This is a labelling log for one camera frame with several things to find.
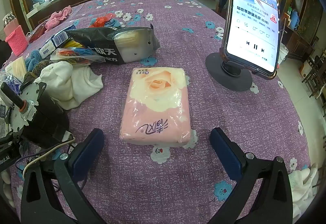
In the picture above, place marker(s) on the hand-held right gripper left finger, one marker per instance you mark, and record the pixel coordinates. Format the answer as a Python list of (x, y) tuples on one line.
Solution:
[(86, 152)]

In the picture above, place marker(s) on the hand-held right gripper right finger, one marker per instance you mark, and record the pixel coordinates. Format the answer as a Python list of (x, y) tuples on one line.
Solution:
[(226, 155)]

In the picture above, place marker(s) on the pink rose tissue pack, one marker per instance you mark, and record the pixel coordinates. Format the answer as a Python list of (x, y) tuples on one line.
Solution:
[(155, 112)]

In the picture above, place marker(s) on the white cloth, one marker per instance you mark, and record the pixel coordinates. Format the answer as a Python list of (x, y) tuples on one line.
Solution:
[(68, 83)]

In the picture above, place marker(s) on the brown yarn ball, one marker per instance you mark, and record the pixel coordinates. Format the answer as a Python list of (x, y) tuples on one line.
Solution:
[(38, 68)]

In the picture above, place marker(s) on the blue knitted cloth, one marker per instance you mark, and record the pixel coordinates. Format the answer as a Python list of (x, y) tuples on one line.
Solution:
[(31, 59)]

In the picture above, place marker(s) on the multicolour sponge packet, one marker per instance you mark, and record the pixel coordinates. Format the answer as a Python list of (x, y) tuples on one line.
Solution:
[(73, 54)]

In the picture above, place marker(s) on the blue white tissue pack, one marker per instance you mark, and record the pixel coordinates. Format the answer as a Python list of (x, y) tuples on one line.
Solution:
[(54, 41)]

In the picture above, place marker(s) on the black round phone stand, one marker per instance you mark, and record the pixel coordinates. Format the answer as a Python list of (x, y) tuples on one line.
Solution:
[(224, 78)]

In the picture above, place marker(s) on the white glove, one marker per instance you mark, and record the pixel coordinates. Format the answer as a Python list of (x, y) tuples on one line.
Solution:
[(303, 183)]

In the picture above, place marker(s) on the dark red cloth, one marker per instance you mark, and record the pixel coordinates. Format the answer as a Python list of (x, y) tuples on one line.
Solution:
[(40, 33)]

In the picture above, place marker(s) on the pink gloves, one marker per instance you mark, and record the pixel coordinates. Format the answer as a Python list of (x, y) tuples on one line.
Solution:
[(58, 17)]

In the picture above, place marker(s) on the red and blue cloth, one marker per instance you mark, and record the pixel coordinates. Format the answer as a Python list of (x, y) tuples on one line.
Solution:
[(104, 21)]

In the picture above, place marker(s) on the white bucket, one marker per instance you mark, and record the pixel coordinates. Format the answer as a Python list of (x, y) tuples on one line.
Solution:
[(283, 55)]

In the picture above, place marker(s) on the wooden chair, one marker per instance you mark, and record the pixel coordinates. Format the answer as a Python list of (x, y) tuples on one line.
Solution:
[(315, 76)]

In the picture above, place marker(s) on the purple floral tablecloth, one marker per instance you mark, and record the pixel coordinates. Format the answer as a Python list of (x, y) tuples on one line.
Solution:
[(178, 35)]

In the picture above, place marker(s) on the smartphone with lit screen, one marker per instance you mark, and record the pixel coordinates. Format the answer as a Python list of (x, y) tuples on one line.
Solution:
[(254, 17)]

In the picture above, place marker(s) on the dark wooden cabinet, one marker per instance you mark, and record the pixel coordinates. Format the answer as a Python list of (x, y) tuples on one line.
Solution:
[(303, 25)]

